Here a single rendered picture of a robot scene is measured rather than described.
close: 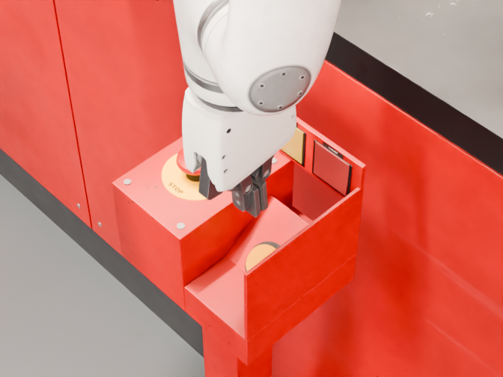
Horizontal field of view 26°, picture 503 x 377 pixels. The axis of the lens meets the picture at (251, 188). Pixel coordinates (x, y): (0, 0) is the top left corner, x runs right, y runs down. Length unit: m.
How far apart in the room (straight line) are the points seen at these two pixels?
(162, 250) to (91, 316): 0.88
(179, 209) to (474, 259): 0.32
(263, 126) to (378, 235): 0.39
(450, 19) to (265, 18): 0.48
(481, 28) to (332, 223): 0.26
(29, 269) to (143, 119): 0.58
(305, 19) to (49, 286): 1.38
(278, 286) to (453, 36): 0.32
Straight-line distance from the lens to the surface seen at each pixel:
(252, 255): 1.12
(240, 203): 1.01
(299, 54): 0.74
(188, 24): 0.81
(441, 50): 1.13
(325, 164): 1.09
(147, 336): 1.95
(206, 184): 0.95
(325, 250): 1.09
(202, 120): 0.89
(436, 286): 1.25
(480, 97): 1.08
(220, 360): 1.30
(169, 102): 1.48
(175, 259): 1.10
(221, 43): 0.75
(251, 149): 0.93
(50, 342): 1.96
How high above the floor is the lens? 1.60
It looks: 48 degrees down
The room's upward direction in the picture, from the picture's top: straight up
